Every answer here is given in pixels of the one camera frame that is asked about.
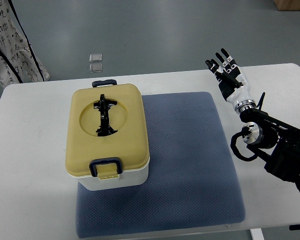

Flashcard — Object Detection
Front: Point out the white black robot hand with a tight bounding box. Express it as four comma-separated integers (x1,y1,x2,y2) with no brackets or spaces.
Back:
205,48,257,114

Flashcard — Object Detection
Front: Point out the yellow storage box lid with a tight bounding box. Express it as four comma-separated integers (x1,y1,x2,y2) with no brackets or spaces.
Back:
65,83,150,179

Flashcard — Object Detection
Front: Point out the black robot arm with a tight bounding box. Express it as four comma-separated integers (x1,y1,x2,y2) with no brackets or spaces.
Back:
230,100,300,192

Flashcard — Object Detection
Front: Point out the white storage box base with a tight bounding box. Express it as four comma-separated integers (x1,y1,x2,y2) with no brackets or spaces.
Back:
77,163,149,191

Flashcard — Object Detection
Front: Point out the wooden furniture corner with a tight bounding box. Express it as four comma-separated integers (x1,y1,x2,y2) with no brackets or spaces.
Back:
273,0,300,11

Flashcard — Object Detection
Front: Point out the blue grey cushion mat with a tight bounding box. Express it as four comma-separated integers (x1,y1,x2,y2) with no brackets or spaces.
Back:
76,92,246,238

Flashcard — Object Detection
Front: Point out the lower clear floor tile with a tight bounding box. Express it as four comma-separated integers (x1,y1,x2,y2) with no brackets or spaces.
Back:
89,62,103,73

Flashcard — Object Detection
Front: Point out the clear floor tile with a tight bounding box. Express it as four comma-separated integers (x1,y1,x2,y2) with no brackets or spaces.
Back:
89,62,103,73
89,53,103,63

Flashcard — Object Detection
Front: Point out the upper clear floor tile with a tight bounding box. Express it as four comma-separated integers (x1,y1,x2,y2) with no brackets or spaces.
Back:
89,53,103,63

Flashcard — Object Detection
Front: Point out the white table leg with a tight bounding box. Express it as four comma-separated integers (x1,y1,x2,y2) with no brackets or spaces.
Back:
249,228,265,240

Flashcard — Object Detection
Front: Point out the black table control panel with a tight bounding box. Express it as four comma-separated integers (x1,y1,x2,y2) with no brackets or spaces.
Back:
289,224,300,231

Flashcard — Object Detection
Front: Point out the calligraphy print cloth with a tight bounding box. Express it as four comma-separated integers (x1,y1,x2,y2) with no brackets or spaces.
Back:
0,0,50,88

